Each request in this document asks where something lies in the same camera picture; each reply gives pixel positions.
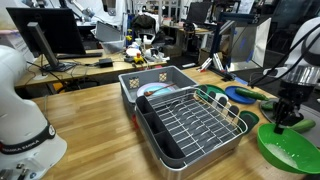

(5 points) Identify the right cucumber on tray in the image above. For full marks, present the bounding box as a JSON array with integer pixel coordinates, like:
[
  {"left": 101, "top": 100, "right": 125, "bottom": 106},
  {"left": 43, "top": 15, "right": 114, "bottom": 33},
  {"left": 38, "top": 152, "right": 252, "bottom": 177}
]
[{"left": 290, "top": 119, "right": 316, "bottom": 133}]

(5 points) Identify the small middle cucumber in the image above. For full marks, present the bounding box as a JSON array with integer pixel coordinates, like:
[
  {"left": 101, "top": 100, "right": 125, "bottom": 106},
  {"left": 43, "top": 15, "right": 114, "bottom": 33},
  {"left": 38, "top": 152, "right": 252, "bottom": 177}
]
[{"left": 261, "top": 102, "right": 274, "bottom": 111}]

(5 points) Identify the dark green plate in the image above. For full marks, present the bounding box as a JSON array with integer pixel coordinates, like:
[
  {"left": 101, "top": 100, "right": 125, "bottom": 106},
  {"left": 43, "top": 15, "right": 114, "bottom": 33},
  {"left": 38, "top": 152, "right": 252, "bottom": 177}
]
[{"left": 196, "top": 84, "right": 228, "bottom": 100}]

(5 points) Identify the black computer monitor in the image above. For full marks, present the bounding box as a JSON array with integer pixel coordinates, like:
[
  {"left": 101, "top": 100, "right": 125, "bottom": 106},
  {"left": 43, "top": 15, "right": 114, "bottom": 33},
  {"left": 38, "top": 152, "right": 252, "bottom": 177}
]
[{"left": 6, "top": 7, "right": 86, "bottom": 72}]

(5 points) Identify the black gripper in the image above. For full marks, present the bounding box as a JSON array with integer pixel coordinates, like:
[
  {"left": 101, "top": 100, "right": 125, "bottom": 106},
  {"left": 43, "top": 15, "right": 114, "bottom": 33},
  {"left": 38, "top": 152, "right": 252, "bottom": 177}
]
[{"left": 273, "top": 80, "right": 314, "bottom": 135}]

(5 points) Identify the cucumber on blue plate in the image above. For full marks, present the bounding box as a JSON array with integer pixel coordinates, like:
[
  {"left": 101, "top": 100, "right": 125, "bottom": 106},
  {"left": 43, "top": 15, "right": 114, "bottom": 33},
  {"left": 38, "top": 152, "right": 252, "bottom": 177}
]
[{"left": 235, "top": 88, "right": 268, "bottom": 101}]

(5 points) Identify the grey plastic tub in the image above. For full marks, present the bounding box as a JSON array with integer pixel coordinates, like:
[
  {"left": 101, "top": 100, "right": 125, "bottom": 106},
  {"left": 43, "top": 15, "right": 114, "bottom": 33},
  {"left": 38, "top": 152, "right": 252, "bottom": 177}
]
[{"left": 118, "top": 66, "right": 196, "bottom": 118}]

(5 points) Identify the dark green cup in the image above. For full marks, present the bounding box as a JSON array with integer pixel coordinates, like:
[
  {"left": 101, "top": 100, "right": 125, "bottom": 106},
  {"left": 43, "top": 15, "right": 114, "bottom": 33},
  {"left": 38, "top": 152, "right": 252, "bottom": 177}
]
[{"left": 238, "top": 111, "right": 259, "bottom": 134}]

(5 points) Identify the grey dish drying rack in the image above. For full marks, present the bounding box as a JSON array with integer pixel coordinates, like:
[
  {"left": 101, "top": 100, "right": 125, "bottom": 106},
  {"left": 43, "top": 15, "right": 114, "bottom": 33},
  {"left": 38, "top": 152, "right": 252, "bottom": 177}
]
[{"left": 136, "top": 87, "right": 245, "bottom": 180}]

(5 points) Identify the white mug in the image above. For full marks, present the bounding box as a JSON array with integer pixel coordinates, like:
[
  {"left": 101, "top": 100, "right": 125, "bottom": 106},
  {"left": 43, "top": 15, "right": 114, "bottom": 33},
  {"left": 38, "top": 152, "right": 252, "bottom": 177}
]
[{"left": 215, "top": 93, "right": 228, "bottom": 110}]

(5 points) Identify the blue plate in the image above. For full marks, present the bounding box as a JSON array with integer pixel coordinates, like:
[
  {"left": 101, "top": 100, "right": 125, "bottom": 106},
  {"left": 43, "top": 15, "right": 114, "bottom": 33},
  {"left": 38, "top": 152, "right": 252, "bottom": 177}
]
[{"left": 225, "top": 86, "right": 256, "bottom": 104}]

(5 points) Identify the green plastic bowl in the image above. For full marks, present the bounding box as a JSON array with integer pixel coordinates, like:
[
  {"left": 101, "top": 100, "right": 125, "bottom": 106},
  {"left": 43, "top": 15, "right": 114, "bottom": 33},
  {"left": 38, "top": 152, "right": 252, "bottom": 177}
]
[{"left": 257, "top": 124, "right": 320, "bottom": 174}]

